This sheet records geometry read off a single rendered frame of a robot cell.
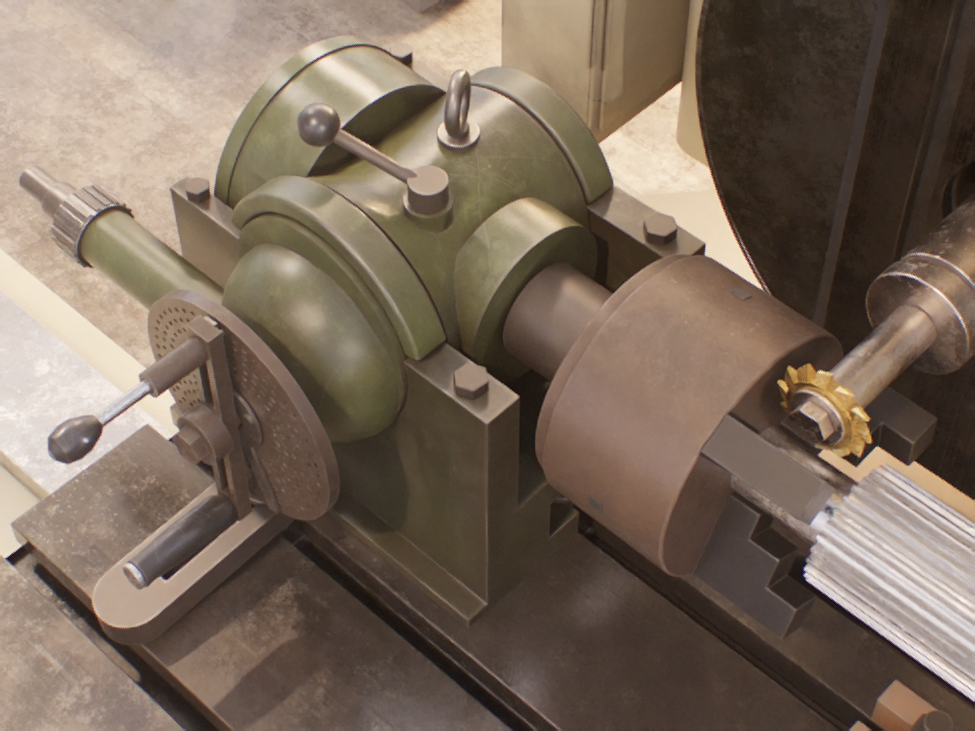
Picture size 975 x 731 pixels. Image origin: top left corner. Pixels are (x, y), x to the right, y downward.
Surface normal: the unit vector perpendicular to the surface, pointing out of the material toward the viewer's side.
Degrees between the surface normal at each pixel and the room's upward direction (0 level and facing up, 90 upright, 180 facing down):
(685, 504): 90
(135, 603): 4
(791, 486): 35
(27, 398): 0
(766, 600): 65
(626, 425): 51
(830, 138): 90
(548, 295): 19
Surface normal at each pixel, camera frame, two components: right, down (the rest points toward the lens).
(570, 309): -0.22, -0.43
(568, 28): -0.69, 0.55
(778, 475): -0.39, -0.21
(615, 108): 0.72, 0.53
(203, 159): 0.00, -0.65
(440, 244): 0.46, -0.16
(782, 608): -0.62, 0.23
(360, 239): 0.24, -0.44
